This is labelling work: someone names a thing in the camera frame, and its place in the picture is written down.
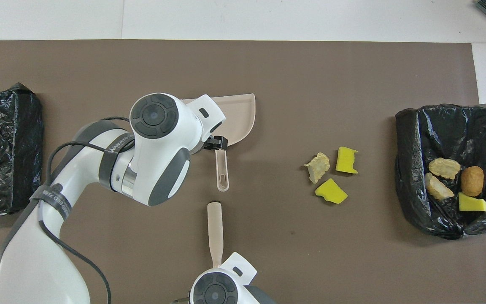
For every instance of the long orange-striped croissant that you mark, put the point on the long orange-striped croissant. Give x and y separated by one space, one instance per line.
444 168

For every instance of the beige hand brush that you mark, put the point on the beige hand brush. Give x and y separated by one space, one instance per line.
215 228

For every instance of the brown bread roll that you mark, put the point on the brown bread roll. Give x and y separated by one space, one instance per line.
473 180

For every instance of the wedge-shaped yellow sponge piece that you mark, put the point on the wedge-shaped yellow sponge piece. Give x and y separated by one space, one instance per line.
330 191

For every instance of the black bag-lined trash bin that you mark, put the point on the black bag-lined trash bin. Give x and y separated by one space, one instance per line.
411 177
2 147

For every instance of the yellow sponge with green pad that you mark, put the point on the yellow sponge with green pad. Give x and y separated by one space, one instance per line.
473 203

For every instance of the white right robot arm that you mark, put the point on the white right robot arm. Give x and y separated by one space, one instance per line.
217 289

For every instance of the crumpled beige scrap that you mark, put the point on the crumpled beige scrap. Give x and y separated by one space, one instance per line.
318 166

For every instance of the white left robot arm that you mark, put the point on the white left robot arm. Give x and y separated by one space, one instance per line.
154 156

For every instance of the brown table mat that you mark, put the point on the brown table mat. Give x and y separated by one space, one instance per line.
352 261

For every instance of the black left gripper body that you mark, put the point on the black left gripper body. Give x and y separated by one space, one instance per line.
209 144

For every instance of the notched yellow sponge piece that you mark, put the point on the notched yellow sponge piece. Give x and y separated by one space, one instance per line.
346 160

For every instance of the short orange-striped croissant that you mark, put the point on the short orange-striped croissant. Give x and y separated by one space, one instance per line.
438 188

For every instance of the beige plastic dustpan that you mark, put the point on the beige plastic dustpan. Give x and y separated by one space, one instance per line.
238 118

